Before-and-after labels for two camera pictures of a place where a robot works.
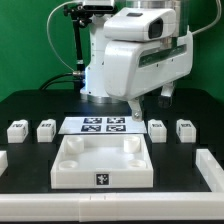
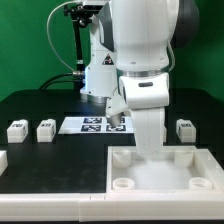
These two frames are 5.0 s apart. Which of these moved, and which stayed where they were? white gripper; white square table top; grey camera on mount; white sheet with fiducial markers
Moved: white square table top; white gripper
Stayed: white sheet with fiducial markers; grey camera on mount
